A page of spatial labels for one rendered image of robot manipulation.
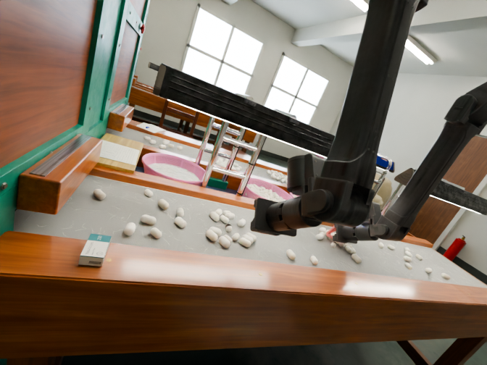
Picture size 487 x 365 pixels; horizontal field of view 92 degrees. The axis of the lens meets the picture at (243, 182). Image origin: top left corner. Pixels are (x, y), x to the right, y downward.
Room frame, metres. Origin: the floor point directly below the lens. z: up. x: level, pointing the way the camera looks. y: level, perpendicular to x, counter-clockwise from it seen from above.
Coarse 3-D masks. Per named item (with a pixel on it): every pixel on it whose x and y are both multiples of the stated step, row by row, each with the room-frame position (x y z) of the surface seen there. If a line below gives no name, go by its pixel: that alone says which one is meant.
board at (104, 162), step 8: (104, 136) 0.88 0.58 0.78; (112, 136) 0.92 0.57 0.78; (120, 144) 0.87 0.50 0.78; (128, 144) 0.90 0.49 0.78; (136, 144) 0.94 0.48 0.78; (104, 160) 0.68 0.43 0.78; (112, 160) 0.70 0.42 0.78; (112, 168) 0.67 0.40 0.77; (120, 168) 0.68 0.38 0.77; (128, 168) 0.69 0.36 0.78
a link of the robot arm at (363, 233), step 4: (368, 220) 0.74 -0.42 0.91; (364, 224) 0.76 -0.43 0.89; (368, 224) 0.74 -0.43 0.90; (356, 228) 0.76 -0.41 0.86; (360, 228) 0.74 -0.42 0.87; (364, 228) 0.73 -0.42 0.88; (368, 228) 0.73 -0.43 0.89; (356, 232) 0.75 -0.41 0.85; (360, 232) 0.74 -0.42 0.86; (364, 232) 0.73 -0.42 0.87; (368, 232) 0.72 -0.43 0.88; (356, 236) 0.75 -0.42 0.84; (360, 236) 0.74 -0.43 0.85; (364, 236) 0.73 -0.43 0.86; (368, 236) 0.72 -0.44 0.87; (372, 236) 0.72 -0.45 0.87; (364, 240) 0.74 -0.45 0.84; (368, 240) 0.73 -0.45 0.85; (372, 240) 0.72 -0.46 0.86
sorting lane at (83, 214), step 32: (128, 192) 0.62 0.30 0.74; (160, 192) 0.69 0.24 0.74; (32, 224) 0.37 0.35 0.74; (64, 224) 0.40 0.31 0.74; (96, 224) 0.44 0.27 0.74; (160, 224) 0.53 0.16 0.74; (192, 224) 0.59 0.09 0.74; (224, 224) 0.66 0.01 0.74; (256, 256) 0.56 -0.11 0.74; (320, 256) 0.71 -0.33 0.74; (384, 256) 0.93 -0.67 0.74
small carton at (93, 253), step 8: (88, 240) 0.34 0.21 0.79; (96, 240) 0.34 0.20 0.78; (104, 240) 0.35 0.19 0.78; (88, 248) 0.32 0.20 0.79; (96, 248) 0.33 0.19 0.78; (104, 248) 0.33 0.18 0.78; (80, 256) 0.30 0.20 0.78; (88, 256) 0.30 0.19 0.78; (96, 256) 0.31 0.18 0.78; (104, 256) 0.32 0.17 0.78; (80, 264) 0.30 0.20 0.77; (88, 264) 0.31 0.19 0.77; (96, 264) 0.31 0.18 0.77
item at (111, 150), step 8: (104, 144) 0.80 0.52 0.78; (112, 144) 0.83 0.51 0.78; (104, 152) 0.73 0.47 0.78; (112, 152) 0.76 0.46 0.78; (120, 152) 0.79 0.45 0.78; (128, 152) 0.82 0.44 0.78; (136, 152) 0.85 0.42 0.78; (120, 160) 0.72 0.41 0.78; (128, 160) 0.75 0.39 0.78; (136, 160) 0.77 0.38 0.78
